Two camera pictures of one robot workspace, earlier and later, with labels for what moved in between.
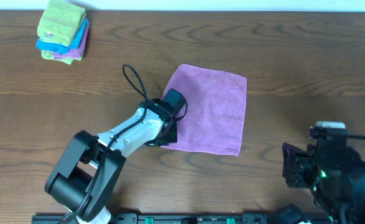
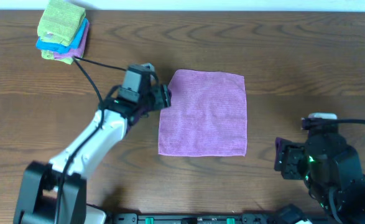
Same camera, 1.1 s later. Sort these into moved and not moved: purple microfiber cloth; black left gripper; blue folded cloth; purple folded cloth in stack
Moved: black left gripper
Not moved: purple folded cloth in stack; purple microfiber cloth; blue folded cloth
